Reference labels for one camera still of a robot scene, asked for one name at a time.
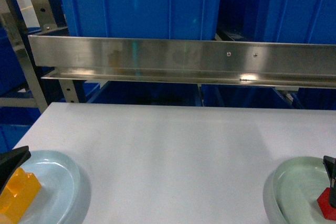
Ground red toy building block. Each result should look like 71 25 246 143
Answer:
317 187 335 221

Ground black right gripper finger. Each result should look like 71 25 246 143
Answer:
323 156 335 208

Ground steel rack upright post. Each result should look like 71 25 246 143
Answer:
1 0 48 113

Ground stainless steel shelf rail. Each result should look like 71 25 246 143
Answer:
29 35 335 88

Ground large blue bin centre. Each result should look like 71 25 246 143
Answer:
62 0 219 40

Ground large blue bin right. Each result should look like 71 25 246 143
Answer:
256 0 336 44

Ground yellow toy building block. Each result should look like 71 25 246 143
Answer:
1 167 41 223

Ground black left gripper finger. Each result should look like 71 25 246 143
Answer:
1 146 31 192

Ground light green plate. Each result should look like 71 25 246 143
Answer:
263 156 335 223

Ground light blue plate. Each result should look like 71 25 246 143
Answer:
19 150 80 223

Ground large blue bin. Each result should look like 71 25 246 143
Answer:
62 0 219 40
256 0 336 44

